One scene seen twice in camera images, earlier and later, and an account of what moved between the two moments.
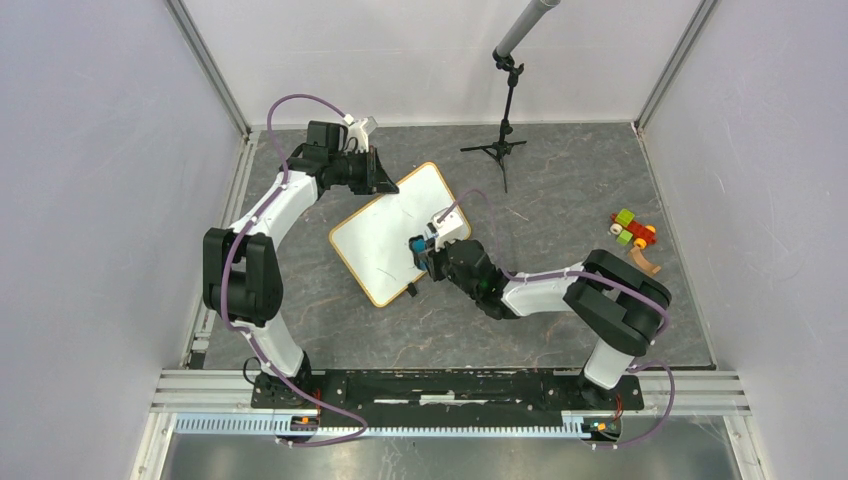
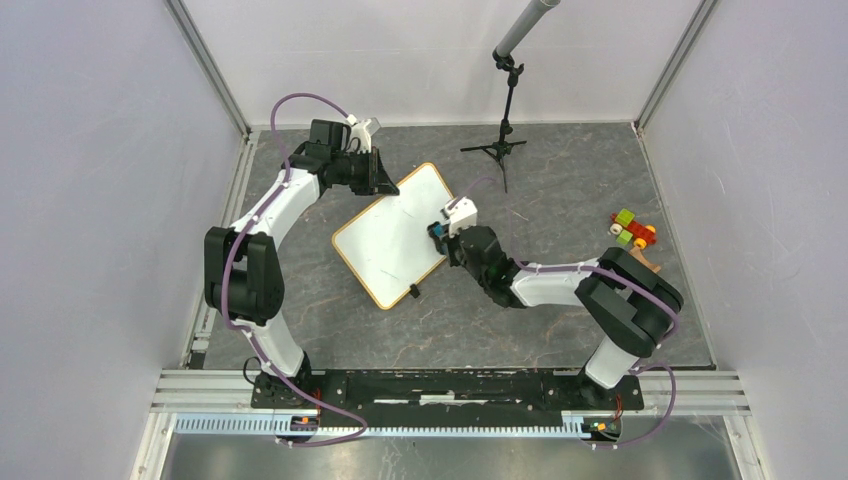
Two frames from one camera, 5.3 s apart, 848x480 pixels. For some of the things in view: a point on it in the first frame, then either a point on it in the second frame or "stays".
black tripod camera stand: (502, 54) stays
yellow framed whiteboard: (374, 242) stays
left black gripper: (384, 184) stays
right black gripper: (434, 259) → (450, 244)
